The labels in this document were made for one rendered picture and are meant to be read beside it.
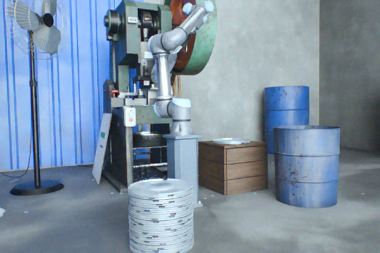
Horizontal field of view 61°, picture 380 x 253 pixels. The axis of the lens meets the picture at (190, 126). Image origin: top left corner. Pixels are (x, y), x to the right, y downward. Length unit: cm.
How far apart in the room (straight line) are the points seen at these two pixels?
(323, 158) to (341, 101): 334
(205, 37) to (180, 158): 111
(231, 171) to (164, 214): 103
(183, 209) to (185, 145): 65
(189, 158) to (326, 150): 82
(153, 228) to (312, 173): 108
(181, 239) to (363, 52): 426
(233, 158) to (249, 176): 20
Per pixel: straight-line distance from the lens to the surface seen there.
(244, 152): 237
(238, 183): 238
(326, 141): 209
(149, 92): 264
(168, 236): 142
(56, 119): 377
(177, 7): 321
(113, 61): 315
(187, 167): 200
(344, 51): 543
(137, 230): 145
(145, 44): 278
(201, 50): 270
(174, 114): 201
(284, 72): 518
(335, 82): 547
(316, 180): 211
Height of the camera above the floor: 61
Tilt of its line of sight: 3 degrees down
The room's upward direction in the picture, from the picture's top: 1 degrees counter-clockwise
